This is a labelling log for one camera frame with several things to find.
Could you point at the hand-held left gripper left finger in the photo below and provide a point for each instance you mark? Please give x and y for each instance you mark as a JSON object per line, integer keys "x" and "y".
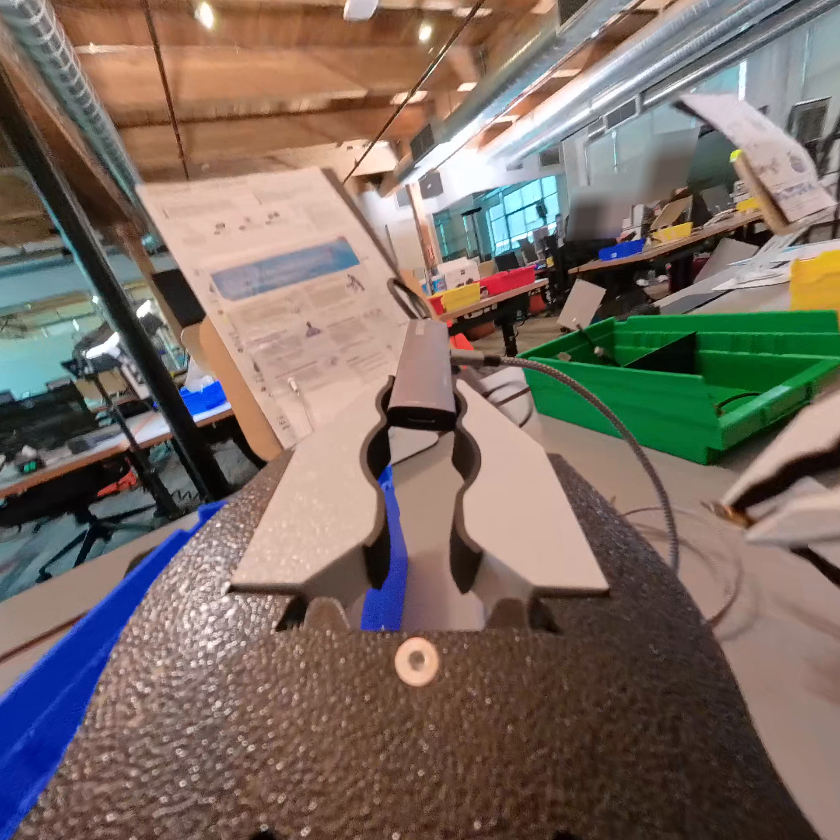
{"x": 308, "y": 525}

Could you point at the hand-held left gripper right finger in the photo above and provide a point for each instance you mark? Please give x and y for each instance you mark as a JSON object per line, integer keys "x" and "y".
{"x": 531, "y": 525}

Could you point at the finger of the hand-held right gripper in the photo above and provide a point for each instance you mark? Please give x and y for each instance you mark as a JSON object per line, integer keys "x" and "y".
{"x": 807, "y": 433}
{"x": 807, "y": 518}

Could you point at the green plastic bin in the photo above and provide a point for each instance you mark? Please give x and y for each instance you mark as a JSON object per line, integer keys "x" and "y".
{"x": 656, "y": 407}

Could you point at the grey usb hub small logo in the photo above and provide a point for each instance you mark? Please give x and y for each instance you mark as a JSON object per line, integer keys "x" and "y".
{"x": 420, "y": 367}

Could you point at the blue plastic bin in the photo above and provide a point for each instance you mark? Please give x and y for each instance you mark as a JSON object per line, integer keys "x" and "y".
{"x": 622, "y": 250}
{"x": 203, "y": 400}
{"x": 39, "y": 722}

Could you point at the yellow plastic bin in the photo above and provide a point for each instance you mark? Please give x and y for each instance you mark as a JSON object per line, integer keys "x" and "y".
{"x": 461, "y": 298}
{"x": 817, "y": 282}
{"x": 673, "y": 233}

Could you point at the black metal pole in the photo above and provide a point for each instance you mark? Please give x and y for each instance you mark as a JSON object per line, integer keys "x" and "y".
{"x": 169, "y": 400}

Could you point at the orange traffic cone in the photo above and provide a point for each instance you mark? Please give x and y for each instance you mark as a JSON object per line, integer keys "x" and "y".
{"x": 463, "y": 342}

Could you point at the grey tilted panel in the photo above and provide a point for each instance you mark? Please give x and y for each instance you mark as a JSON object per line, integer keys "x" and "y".
{"x": 581, "y": 305}

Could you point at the red plastic bin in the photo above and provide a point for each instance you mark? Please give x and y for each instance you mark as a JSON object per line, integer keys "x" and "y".
{"x": 508, "y": 281}
{"x": 436, "y": 305}

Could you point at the laminated printed sheet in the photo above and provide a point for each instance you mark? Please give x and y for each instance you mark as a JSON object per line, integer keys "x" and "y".
{"x": 282, "y": 262}

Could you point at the white cardboard box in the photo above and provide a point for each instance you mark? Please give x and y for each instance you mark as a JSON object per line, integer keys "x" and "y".
{"x": 459, "y": 269}

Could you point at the tripod light stand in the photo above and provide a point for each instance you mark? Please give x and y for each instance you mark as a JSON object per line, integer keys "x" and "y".
{"x": 98, "y": 344}

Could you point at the silver ventilation duct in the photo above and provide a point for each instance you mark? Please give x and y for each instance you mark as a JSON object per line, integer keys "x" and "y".
{"x": 656, "y": 72}

